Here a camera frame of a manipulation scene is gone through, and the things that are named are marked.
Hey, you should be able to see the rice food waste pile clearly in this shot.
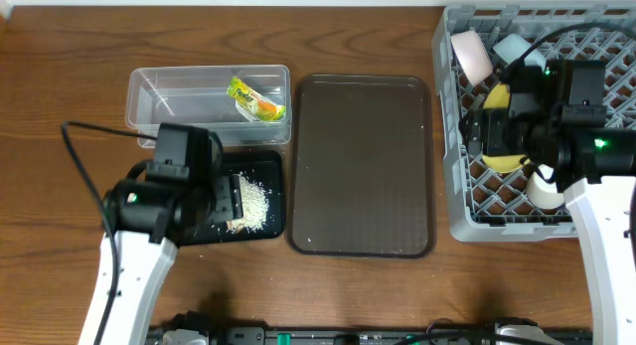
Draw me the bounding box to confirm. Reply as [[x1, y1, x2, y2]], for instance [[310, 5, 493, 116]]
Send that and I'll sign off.
[[227, 173, 270, 234]]

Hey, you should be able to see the yellow plate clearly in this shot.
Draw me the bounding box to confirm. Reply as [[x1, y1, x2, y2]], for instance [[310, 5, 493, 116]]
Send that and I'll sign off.
[[482, 84, 528, 174]]

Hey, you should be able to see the white cup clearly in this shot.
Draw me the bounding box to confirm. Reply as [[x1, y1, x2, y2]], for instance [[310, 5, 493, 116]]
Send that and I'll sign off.
[[493, 34, 547, 71]]

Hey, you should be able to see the pink bowl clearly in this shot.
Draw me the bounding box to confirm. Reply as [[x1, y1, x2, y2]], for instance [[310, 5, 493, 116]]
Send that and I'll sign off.
[[450, 30, 493, 86]]

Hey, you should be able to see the green yellow snack wrapper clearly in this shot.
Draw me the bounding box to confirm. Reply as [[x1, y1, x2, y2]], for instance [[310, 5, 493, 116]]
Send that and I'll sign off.
[[227, 77, 286, 122]]

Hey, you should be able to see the light blue bowl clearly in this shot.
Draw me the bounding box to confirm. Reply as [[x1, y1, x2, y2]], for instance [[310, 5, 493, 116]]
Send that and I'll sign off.
[[525, 165, 564, 210]]

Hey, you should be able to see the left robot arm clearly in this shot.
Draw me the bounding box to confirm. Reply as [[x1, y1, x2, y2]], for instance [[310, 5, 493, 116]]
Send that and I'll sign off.
[[68, 123, 242, 344]]

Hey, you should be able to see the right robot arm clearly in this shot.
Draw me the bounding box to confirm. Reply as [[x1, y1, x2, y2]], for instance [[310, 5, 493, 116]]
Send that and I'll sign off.
[[460, 59, 635, 344]]

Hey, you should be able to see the black waste tray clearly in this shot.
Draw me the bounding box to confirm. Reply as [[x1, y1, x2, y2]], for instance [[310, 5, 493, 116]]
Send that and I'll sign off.
[[181, 150, 286, 246]]

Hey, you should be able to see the grey dishwasher rack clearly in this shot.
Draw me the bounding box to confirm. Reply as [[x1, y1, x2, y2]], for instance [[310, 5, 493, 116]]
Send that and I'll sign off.
[[432, 4, 635, 242]]

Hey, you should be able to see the clear plastic bin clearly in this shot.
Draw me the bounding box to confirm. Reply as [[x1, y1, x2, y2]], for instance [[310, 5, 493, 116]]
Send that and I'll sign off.
[[125, 65, 292, 147]]

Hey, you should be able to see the dark brown serving tray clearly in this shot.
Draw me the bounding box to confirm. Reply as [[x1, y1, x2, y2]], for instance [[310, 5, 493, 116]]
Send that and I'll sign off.
[[287, 74, 436, 259]]

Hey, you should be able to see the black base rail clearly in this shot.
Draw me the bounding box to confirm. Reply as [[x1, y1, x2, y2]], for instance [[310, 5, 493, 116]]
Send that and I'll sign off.
[[143, 311, 593, 345]]

